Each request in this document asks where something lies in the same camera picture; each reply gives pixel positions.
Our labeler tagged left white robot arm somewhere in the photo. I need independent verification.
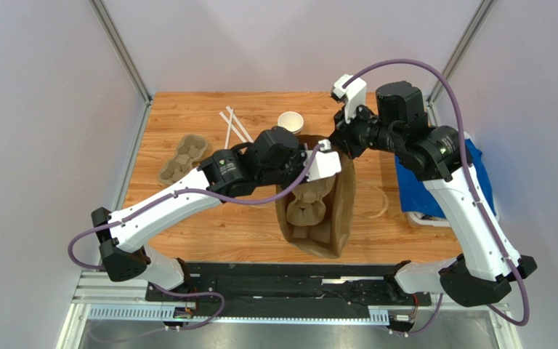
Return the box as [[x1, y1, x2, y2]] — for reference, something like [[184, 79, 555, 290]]
[[97, 127, 310, 289]]

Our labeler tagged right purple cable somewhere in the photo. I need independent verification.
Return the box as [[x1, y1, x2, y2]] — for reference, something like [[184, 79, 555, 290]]
[[341, 58, 531, 337]]

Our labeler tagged brown paper bag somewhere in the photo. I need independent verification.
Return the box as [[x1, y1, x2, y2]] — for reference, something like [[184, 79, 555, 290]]
[[275, 151, 357, 259]]

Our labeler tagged cardboard cup carrier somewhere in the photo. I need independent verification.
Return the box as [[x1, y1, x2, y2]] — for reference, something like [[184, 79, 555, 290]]
[[158, 134, 211, 186], [286, 175, 336, 244]]

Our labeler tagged aluminium rail frame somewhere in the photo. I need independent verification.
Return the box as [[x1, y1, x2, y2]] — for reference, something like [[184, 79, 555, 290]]
[[57, 262, 521, 348]]

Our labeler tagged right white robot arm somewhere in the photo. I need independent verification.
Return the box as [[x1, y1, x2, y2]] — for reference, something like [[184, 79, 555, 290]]
[[330, 75, 536, 307]]

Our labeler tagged blue cloth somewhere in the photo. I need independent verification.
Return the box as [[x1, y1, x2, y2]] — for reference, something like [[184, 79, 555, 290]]
[[394, 137, 496, 220]]

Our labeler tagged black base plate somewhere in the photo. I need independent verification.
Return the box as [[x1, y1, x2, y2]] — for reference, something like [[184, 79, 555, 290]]
[[99, 261, 434, 321]]

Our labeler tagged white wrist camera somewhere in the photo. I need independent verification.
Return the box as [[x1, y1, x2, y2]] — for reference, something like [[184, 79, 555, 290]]
[[304, 139, 341, 182], [331, 74, 367, 124]]

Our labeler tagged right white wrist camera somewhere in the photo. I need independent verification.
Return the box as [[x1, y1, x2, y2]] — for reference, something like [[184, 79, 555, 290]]
[[331, 74, 367, 124]]

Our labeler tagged far kraft paper cup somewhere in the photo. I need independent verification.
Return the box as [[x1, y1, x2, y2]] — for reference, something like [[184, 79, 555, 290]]
[[278, 111, 304, 135]]

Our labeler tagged white plastic basket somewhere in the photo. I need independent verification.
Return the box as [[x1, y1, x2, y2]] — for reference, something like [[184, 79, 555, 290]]
[[395, 132, 500, 228]]

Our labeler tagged white straw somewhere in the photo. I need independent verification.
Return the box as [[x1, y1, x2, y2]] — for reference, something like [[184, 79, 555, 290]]
[[223, 105, 256, 151], [219, 111, 254, 145]]

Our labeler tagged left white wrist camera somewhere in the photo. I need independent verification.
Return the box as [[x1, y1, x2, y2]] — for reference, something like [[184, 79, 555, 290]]
[[304, 139, 341, 182]]

